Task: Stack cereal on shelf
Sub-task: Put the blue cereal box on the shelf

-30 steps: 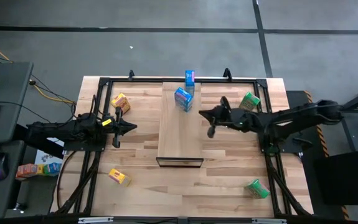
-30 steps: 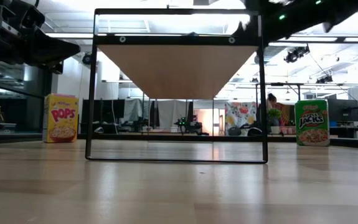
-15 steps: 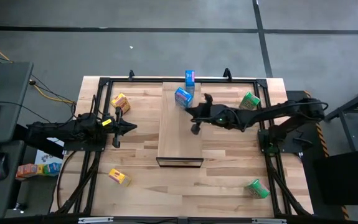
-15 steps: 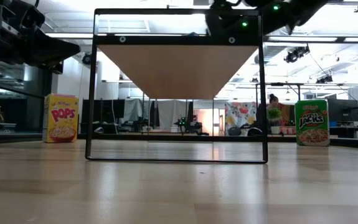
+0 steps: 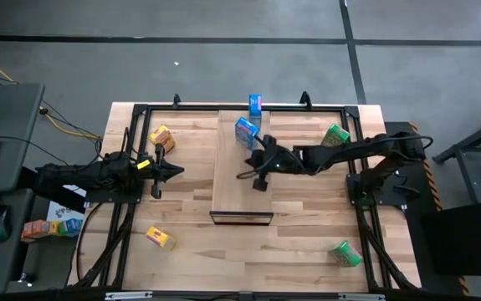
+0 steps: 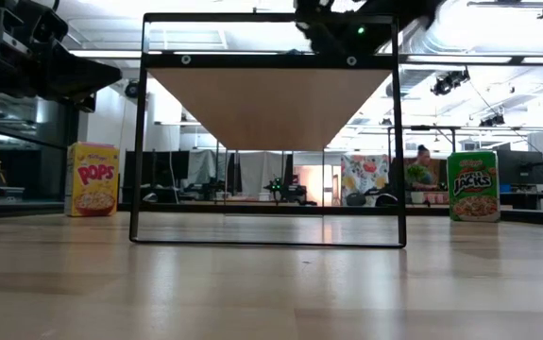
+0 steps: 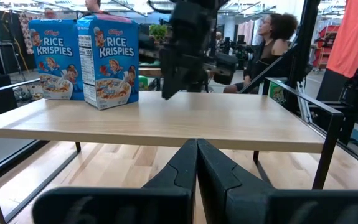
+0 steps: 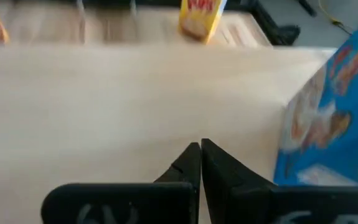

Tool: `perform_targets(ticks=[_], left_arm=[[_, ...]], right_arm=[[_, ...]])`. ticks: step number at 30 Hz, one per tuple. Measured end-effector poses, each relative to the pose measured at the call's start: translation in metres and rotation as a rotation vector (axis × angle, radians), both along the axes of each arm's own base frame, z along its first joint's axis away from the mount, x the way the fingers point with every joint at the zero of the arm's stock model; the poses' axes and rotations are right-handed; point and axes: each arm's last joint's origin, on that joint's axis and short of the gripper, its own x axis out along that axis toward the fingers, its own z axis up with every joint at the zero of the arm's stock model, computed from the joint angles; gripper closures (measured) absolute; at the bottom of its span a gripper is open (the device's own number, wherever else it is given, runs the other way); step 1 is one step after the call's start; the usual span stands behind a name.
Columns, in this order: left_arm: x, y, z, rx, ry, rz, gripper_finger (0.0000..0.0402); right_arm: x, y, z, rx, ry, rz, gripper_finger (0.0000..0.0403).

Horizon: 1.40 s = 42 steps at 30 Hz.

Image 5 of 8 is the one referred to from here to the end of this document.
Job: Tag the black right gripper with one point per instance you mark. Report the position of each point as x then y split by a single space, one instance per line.
273 163

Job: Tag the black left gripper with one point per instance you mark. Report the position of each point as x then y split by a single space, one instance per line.
156 180

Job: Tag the yellow Pops cereal box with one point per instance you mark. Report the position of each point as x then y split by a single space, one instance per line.
162 137
159 237

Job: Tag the blue cereal box pink stripe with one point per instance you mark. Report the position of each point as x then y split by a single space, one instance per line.
255 104

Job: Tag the green Apple Jacks cereal box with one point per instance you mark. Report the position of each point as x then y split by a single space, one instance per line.
336 134
346 253

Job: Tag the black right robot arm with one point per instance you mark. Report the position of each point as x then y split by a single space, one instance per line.
349 150

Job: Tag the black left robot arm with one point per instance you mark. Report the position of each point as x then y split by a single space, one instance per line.
81 173

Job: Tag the colourful cereal multipack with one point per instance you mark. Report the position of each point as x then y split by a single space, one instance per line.
52 228

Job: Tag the yellow label tag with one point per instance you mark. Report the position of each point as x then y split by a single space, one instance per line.
143 164

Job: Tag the black clamp hook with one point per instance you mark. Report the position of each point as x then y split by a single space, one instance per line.
305 99
176 100

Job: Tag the white printed carton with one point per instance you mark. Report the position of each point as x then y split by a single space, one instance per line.
62 211

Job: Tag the grey desk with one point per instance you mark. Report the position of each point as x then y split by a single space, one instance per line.
10 117

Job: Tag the black mat hazard stripe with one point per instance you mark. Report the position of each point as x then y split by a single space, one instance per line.
432 282

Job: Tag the large black case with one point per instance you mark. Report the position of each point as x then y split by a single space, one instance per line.
466 238

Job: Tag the wooden shelf black metal frame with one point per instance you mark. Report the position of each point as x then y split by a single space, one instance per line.
240 196

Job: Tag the black aluminium rig frame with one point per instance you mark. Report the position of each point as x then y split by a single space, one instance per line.
181 108

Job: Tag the silver bracket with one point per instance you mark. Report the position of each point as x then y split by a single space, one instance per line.
361 297
129 296

